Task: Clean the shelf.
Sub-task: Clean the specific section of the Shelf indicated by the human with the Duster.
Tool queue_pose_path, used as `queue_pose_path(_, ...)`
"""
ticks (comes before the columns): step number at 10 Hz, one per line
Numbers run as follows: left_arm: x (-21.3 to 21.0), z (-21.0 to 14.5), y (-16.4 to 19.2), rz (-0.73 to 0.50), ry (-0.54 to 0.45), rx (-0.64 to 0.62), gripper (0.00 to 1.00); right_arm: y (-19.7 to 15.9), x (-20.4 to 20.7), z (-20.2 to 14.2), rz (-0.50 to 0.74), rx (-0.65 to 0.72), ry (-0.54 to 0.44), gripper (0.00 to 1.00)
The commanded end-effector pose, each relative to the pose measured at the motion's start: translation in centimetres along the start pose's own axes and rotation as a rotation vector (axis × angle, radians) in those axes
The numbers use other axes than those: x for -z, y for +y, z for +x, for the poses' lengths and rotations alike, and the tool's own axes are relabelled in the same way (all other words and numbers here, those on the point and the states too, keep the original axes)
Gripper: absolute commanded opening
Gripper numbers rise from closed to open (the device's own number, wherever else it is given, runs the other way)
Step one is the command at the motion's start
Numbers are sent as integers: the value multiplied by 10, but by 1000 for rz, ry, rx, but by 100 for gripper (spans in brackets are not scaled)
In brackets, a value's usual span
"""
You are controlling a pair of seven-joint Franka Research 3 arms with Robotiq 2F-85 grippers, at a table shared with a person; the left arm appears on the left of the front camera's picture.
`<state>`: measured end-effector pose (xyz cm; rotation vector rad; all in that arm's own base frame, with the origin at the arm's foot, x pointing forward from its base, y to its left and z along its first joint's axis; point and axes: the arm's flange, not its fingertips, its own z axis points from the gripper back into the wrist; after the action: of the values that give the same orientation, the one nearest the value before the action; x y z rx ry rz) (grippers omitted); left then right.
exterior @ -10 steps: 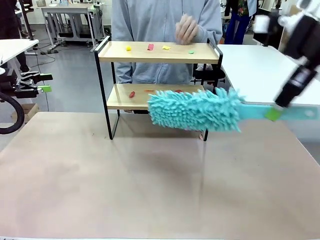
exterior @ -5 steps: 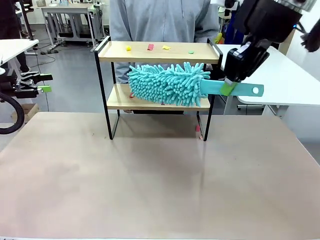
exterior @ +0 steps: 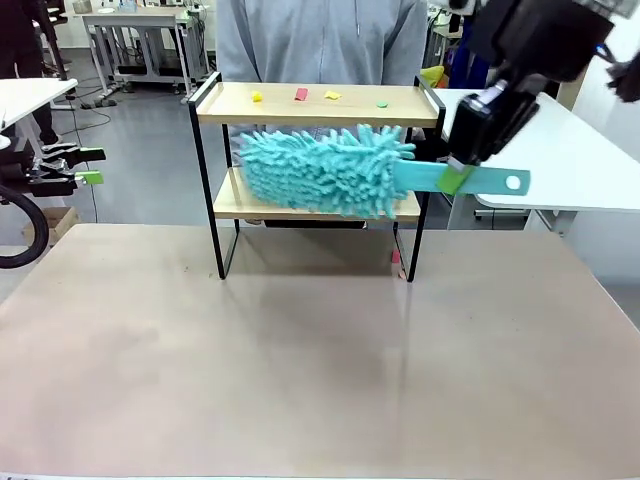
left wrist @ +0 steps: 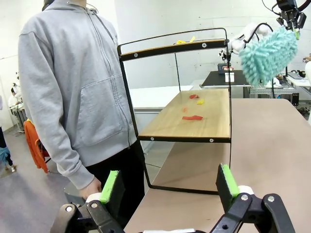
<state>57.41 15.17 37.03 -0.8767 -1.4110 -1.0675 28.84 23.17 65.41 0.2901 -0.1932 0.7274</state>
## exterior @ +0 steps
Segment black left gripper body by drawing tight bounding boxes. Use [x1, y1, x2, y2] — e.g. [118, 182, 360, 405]
[0, 135, 51, 199]

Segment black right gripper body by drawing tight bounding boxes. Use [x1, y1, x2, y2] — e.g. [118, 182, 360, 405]
[469, 0, 617, 86]

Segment teal chenille duster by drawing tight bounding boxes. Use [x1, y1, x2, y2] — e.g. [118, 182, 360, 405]
[238, 123, 531, 221]

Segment black office chair seat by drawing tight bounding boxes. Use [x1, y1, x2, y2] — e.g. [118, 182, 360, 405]
[413, 134, 451, 166]

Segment bystander in blue trousers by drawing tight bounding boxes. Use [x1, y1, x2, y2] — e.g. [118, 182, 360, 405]
[443, 42, 494, 91]

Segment yellow green cushion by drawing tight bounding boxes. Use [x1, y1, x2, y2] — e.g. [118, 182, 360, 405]
[419, 64, 446, 87]

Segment small white desk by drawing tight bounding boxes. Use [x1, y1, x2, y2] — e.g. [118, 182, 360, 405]
[0, 77, 80, 126]

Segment black tall chair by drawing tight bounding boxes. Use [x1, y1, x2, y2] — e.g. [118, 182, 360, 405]
[47, 0, 71, 81]

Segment bystander in dark clothes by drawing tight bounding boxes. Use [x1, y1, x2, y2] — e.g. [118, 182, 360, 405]
[0, 0, 64, 146]

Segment person in grey hoodie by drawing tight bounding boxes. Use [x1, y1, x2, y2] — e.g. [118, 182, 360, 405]
[215, 0, 430, 171]

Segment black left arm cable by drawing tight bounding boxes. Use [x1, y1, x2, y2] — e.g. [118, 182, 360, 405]
[0, 184, 51, 271]

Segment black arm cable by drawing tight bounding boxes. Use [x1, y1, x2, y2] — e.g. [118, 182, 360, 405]
[0, 184, 51, 271]
[597, 42, 640, 104]

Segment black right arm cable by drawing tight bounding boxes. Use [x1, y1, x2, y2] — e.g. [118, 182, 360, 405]
[597, 42, 640, 104]

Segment grey frame workbench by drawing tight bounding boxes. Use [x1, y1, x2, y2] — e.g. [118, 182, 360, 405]
[81, 8, 214, 99]

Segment black frame wooden shelf rack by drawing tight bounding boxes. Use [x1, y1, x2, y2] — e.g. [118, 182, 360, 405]
[187, 71, 448, 284]

